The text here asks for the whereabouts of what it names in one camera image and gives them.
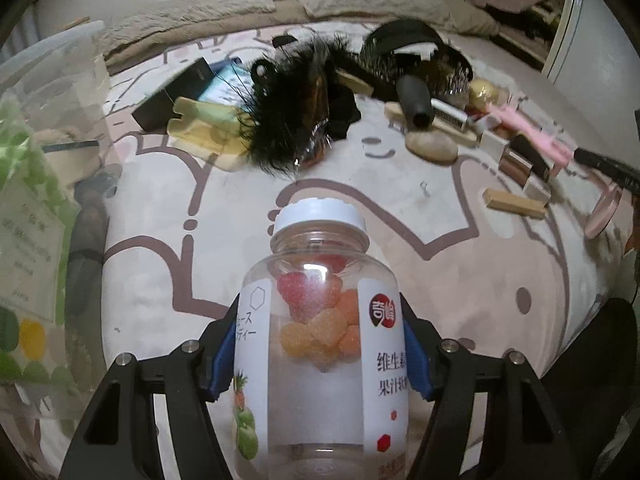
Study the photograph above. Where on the yellow makeup sponge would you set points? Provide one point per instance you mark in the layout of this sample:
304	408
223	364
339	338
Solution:
482	91

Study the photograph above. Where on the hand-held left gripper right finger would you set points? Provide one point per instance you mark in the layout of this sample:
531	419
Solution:
415	360

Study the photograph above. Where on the black cardboard box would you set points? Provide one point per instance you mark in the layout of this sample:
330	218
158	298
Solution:
170	100

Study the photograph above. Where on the black feather hair accessory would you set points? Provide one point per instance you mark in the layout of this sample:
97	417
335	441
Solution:
285	110

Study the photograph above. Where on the clear gummy candy bottle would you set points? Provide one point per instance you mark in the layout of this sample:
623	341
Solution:
320	360

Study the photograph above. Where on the beige fleece blanket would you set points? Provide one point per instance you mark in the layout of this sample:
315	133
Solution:
470	20

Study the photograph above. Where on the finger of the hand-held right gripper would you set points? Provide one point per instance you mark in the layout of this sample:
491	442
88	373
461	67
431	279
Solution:
610	169

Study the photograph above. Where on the brown gold lipstick tube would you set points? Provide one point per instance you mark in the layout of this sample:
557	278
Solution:
515	166

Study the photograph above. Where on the pink round mirror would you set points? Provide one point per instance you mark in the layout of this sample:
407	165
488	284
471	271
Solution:
602	210

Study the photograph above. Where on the pink comb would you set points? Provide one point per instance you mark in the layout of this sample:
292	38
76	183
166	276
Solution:
525	132

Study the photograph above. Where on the teal wet wipes pack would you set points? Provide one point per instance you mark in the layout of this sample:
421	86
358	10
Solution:
225	87

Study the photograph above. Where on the beige oval stone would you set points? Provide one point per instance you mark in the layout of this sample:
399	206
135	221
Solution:
432	146

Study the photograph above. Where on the black cap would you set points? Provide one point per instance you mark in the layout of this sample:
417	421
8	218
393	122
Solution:
400	35

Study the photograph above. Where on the person's dark pants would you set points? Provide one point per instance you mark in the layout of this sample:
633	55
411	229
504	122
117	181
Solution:
600	360

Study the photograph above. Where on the yellow-green plastic case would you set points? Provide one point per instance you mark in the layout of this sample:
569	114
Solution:
205	125

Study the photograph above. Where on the silver rhinestone hair comb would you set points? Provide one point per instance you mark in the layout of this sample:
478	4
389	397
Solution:
380	62

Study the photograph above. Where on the clear plastic storage bin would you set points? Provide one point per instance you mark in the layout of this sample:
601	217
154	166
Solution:
30	75

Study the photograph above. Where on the white slatted closet door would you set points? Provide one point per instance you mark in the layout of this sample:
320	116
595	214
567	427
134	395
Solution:
600	50

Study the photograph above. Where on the beige wooden bar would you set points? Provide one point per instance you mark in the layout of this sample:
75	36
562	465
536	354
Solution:
515	202

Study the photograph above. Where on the black hair brush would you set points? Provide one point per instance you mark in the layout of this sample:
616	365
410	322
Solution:
415	100

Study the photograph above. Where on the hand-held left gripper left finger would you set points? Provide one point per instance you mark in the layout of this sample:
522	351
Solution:
220	365

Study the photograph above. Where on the green wet wipes pack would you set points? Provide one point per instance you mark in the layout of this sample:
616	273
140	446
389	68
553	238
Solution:
30	220

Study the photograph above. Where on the printed bunny blanket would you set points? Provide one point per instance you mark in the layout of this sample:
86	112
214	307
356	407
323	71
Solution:
450	285

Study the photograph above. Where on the blue box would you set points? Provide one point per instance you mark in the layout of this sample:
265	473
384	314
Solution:
222	64

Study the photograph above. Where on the folded grey knit blanket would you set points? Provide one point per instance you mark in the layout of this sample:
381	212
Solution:
200	15

